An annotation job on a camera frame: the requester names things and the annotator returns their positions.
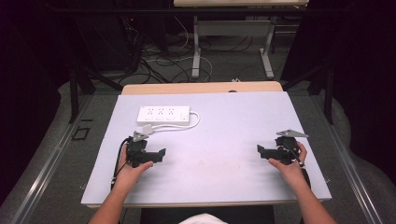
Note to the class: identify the person's right hand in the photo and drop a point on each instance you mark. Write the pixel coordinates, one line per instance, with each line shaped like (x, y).
(291, 171)

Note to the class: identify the metal floor rail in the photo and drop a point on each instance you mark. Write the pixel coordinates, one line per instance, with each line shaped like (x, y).
(46, 168)
(351, 168)

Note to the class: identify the white table mat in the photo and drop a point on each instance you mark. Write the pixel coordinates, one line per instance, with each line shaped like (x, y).
(214, 149)

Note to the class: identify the black metal stand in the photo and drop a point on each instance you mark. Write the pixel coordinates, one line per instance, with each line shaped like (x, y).
(328, 90)
(76, 93)

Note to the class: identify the black horizontal bar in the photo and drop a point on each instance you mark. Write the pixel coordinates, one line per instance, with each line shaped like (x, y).
(186, 10)

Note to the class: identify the person's white clothing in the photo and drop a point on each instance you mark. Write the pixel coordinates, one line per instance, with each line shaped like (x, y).
(203, 219)

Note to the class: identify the white metal desk frame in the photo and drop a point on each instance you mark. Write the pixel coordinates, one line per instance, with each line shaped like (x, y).
(230, 28)

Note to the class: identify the white power plug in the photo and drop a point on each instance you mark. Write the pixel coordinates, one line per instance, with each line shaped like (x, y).
(147, 129)

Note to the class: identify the dark computer tower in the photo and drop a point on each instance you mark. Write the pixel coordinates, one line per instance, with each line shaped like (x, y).
(107, 40)

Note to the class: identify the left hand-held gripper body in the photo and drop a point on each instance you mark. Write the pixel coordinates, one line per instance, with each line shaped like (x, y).
(138, 152)

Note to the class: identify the person's left hand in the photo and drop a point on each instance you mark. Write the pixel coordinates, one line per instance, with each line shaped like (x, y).
(130, 174)

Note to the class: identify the white power strip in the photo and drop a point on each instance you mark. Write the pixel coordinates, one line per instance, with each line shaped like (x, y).
(163, 114)

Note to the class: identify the black floor socket cover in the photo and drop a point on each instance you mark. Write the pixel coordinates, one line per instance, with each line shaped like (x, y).
(81, 133)

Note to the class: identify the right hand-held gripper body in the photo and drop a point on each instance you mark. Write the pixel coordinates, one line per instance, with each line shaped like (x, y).
(287, 147)

